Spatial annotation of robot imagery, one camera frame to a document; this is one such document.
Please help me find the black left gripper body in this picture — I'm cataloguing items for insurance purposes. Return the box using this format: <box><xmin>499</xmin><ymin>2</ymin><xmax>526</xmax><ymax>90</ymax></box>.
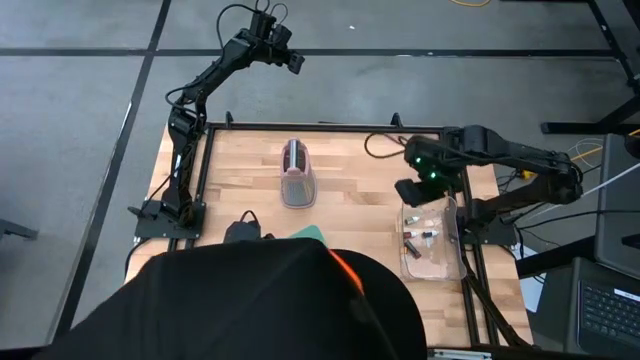
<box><xmin>249</xmin><ymin>13</ymin><xmax>294</xmax><ymax>59</ymax></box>

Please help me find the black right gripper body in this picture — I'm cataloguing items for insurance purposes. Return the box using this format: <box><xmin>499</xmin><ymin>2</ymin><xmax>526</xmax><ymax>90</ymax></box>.
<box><xmin>394</xmin><ymin>174</ymin><xmax>464</xmax><ymax>209</ymax></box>

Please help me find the teal plastic bin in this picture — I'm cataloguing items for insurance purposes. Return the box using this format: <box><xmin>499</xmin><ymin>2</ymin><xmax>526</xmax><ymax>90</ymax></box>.
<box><xmin>288</xmin><ymin>223</ymin><xmax>330</xmax><ymax>250</ymax></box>

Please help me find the clear plastic container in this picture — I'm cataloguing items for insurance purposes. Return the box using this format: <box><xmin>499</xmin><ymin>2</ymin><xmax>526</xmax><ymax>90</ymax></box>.
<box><xmin>397</xmin><ymin>195</ymin><xmax>470</xmax><ymax>282</ymax></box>

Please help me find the black desk crossbar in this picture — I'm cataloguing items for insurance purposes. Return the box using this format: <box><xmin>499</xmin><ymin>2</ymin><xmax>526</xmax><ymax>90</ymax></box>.
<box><xmin>514</xmin><ymin>234</ymin><xmax>601</xmax><ymax>280</ymax></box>

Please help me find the white paper sheet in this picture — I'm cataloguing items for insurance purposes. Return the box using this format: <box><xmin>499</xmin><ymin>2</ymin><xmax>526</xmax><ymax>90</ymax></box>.
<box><xmin>519</xmin><ymin>285</ymin><xmax>545</xmax><ymax>315</ymax></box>

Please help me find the silver metal bar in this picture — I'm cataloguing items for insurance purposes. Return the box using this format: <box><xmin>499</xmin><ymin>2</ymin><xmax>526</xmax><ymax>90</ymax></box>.
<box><xmin>427</xmin><ymin>348</ymin><xmax>494</xmax><ymax>360</ymax></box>

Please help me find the black power adapter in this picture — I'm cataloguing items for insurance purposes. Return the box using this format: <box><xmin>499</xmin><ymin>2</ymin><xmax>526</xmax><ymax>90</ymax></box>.
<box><xmin>222</xmin><ymin>208</ymin><xmax>275</xmax><ymax>245</ymax></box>

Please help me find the grey computer case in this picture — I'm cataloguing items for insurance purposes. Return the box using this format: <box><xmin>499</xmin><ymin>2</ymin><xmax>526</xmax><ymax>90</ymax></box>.
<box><xmin>593</xmin><ymin>132</ymin><xmax>640</xmax><ymax>280</ymax></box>

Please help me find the dark grey laptop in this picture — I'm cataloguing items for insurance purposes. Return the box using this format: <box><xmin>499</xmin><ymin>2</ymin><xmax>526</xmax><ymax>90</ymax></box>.
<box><xmin>563</xmin><ymin>256</ymin><xmax>640</xmax><ymax>359</ymax></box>

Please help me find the person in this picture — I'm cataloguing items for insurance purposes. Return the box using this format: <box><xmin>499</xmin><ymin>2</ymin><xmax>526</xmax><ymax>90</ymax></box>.
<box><xmin>32</xmin><ymin>236</ymin><xmax>430</xmax><ymax>360</ymax></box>

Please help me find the dark grey furniture foot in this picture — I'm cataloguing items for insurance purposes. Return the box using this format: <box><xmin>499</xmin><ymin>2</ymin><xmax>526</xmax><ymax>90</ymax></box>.
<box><xmin>0</xmin><ymin>217</ymin><xmax>40</xmax><ymax>242</ymax></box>

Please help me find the black metal table frame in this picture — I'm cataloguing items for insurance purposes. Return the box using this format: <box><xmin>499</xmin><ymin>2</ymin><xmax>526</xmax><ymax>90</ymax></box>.
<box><xmin>167</xmin><ymin>121</ymin><xmax>501</xmax><ymax>349</ymax></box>

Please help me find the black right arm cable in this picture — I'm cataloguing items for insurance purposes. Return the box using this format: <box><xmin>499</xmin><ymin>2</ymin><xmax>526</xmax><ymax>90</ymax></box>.
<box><xmin>363</xmin><ymin>132</ymin><xmax>409</xmax><ymax>160</ymax></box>

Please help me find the black cable bundle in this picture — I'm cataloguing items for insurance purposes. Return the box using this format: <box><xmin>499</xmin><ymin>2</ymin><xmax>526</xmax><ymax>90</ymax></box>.
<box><xmin>460</xmin><ymin>244</ymin><xmax>534</xmax><ymax>351</ymax></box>

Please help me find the thin white cable coil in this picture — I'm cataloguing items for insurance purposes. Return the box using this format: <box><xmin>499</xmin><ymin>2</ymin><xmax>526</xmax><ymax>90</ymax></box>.
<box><xmin>567</xmin><ymin>137</ymin><xmax>607</xmax><ymax>162</ymax></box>

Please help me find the hanging orange cable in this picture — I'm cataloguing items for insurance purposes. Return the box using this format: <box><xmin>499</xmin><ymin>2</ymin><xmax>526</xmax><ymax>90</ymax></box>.
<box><xmin>519</xmin><ymin>128</ymin><xmax>640</xmax><ymax>180</ymax></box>

